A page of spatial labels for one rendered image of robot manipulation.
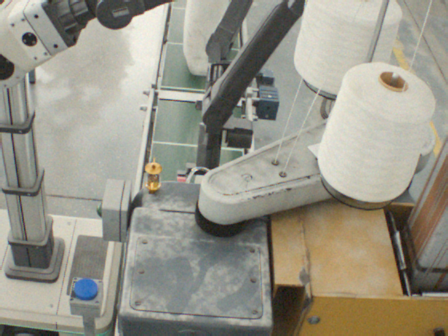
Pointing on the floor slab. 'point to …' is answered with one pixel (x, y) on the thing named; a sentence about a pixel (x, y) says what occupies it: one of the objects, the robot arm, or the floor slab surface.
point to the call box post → (89, 326)
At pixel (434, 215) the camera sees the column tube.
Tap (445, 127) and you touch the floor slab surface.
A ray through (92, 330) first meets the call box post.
